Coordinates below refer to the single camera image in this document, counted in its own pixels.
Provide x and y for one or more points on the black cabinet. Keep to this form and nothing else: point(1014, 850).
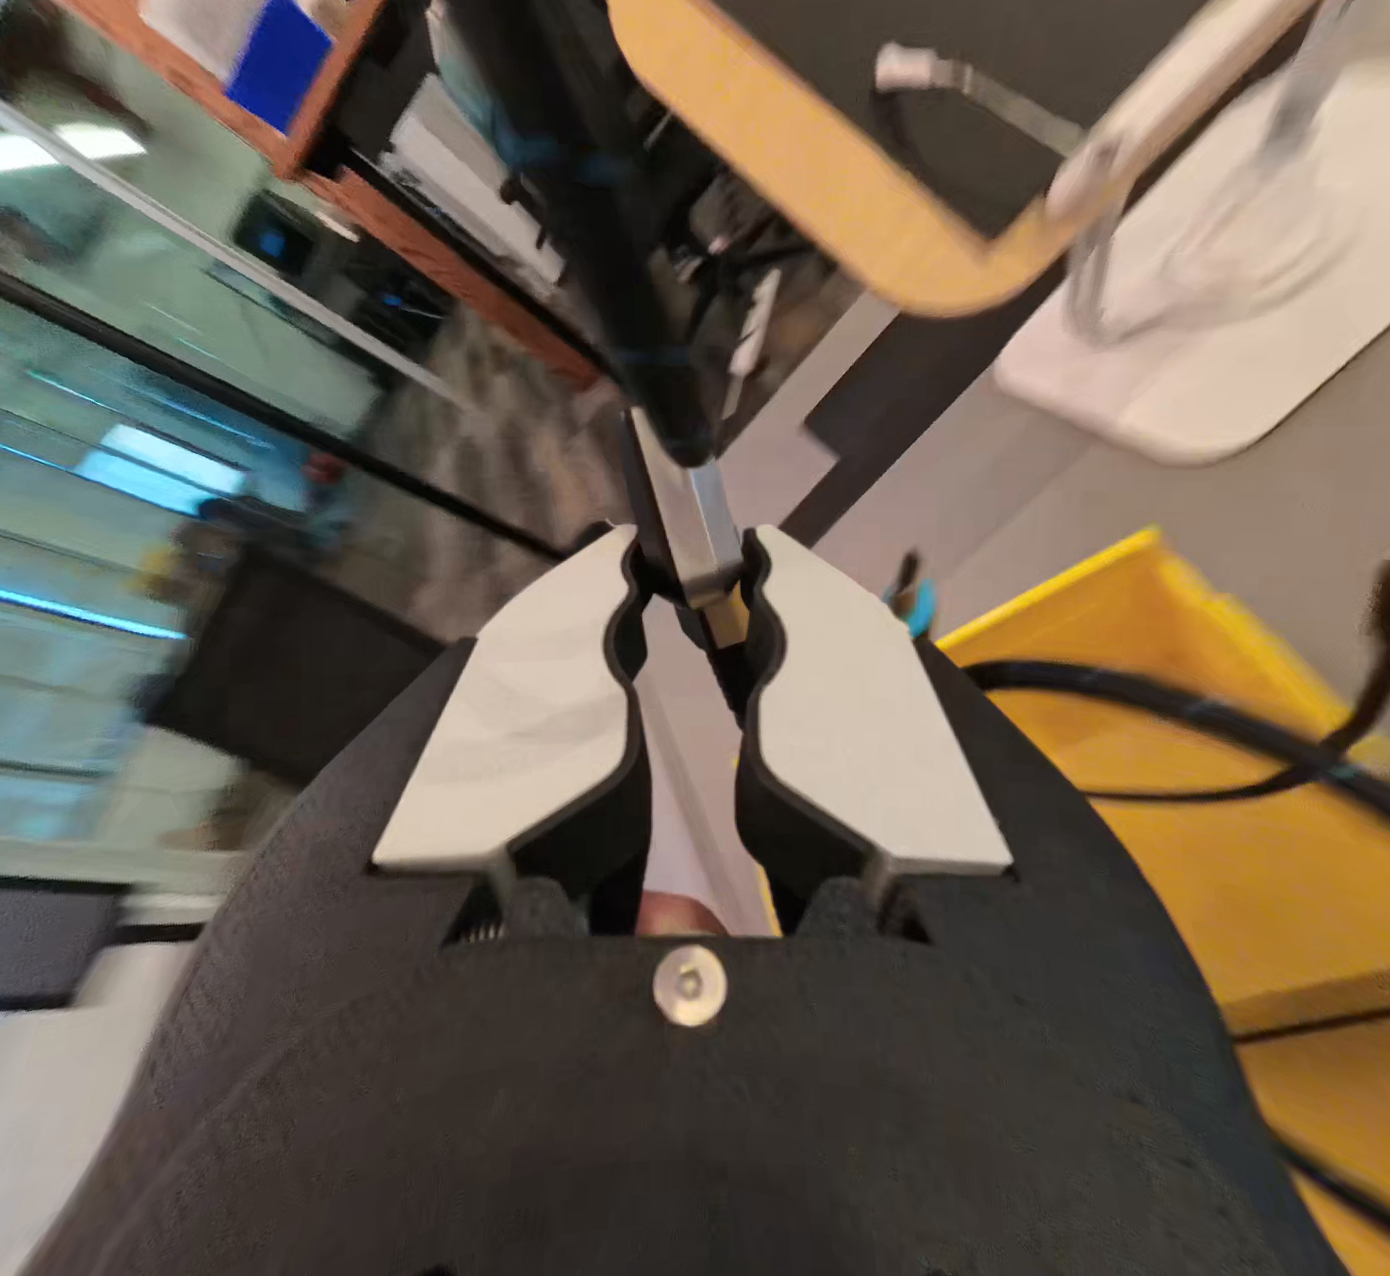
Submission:
point(294, 667)

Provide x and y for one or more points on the black pole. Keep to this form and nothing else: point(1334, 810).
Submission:
point(576, 158)

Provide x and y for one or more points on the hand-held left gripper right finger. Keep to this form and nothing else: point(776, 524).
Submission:
point(869, 743)

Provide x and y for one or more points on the blue box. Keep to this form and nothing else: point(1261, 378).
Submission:
point(278, 60)

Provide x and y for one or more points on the yellow plastic bin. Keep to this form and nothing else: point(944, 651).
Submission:
point(1195, 917)

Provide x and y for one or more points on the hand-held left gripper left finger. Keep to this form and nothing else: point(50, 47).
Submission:
point(522, 733)

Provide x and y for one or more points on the wooden shelf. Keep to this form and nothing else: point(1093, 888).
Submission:
point(456, 282)

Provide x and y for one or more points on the grey box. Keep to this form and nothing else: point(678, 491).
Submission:
point(206, 6)

